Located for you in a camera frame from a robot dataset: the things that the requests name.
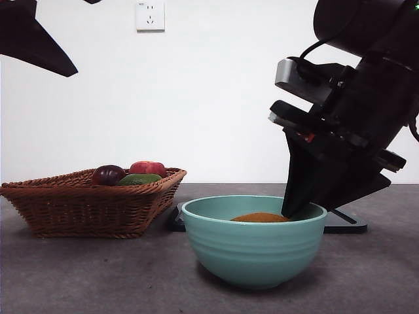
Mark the orange yellow fruit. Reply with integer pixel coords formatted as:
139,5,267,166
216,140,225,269
230,211,291,222

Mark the teal ribbed bowl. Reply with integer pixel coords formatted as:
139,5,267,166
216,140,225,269
181,195,328,290

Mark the black rectangular tray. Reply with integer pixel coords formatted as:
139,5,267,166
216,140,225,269
168,201,368,235

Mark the red apple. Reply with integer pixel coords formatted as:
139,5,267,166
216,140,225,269
129,160,167,178

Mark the dark purple fruit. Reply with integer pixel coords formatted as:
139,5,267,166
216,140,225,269
91,165,127,186

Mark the green fruit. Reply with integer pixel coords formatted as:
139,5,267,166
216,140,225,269
118,173,164,187

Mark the brown wicker basket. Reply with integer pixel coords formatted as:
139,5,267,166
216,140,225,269
0,167,187,239

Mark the white wall socket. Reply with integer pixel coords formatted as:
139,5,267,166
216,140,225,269
136,2,166,33

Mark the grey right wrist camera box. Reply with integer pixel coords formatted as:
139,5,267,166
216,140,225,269
274,58,331,105

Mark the black camera cable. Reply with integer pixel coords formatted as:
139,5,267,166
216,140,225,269
296,38,330,80

